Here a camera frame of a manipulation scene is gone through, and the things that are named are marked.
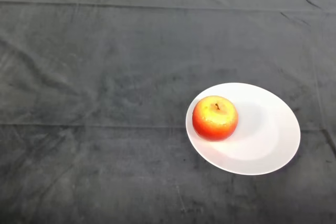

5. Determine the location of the red yellow apple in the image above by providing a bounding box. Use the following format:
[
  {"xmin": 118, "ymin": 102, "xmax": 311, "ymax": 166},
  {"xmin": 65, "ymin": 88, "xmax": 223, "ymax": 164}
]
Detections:
[{"xmin": 192, "ymin": 95, "xmax": 239, "ymax": 142}]

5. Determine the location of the white round plate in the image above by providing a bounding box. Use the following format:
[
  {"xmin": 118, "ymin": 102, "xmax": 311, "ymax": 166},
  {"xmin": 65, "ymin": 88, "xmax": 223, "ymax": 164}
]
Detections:
[{"xmin": 185, "ymin": 82, "xmax": 301, "ymax": 176}]

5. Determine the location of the black cloth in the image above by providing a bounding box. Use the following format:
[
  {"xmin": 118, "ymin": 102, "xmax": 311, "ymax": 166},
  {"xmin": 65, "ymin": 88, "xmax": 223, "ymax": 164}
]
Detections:
[{"xmin": 0, "ymin": 0, "xmax": 336, "ymax": 224}]

